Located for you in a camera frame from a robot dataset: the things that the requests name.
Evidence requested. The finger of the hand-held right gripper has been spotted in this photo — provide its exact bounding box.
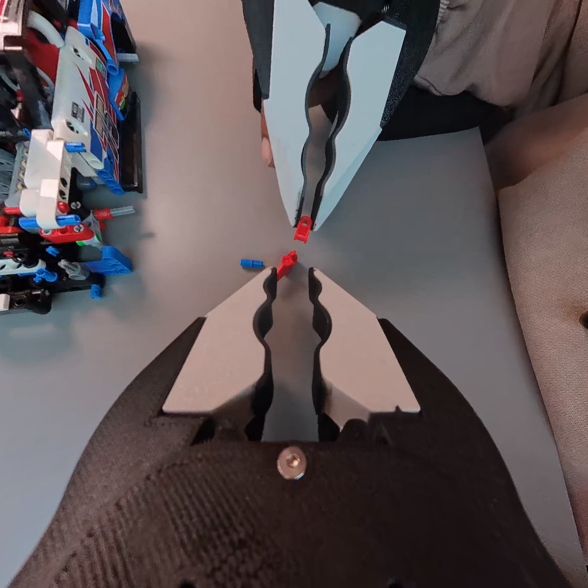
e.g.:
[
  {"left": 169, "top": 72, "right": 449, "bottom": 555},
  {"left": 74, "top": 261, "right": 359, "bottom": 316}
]
[
  {"left": 263, "top": 0, "right": 332, "bottom": 228},
  {"left": 311, "top": 21, "right": 407, "bottom": 230}
]

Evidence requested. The red long brick connector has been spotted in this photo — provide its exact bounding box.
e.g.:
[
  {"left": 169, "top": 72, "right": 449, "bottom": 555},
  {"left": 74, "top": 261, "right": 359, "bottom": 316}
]
[{"left": 276, "top": 250, "right": 299, "bottom": 281}]

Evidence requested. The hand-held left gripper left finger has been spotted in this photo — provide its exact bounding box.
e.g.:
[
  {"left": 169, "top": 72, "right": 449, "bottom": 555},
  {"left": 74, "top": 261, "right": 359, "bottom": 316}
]
[{"left": 162, "top": 268, "right": 278, "bottom": 430}]

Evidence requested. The person's beige hoodie torso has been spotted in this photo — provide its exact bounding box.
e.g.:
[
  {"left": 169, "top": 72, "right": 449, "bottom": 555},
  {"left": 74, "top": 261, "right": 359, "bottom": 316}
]
[{"left": 484, "top": 92, "right": 588, "bottom": 566}]

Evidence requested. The person's right forearm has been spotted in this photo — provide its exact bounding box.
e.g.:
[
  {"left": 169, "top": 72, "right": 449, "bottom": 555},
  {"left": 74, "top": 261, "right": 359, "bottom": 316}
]
[{"left": 413, "top": 0, "right": 588, "bottom": 108}]

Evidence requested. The toy brick race car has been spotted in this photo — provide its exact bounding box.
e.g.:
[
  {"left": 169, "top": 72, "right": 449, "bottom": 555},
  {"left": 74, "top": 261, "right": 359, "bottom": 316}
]
[{"left": 0, "top": 0, "right": 144, "bottom": 316}]

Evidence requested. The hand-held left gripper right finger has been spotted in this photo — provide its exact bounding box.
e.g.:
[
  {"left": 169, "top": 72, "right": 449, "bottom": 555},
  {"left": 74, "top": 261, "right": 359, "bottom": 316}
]
[{"left": 308, "top": 267, "right": 422, "bottom": 430}]

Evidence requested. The grey desk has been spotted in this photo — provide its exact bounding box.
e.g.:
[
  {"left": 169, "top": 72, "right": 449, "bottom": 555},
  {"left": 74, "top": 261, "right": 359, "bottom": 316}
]
[{"left": 0, "top": 0, "right": 588, "bottom": 588}]

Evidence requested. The person's right hand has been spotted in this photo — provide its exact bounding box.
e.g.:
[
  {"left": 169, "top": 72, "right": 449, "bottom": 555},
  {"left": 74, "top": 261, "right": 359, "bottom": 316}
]
[{"left": 260, "top": 111, "right": 277, "bottom": 170}]

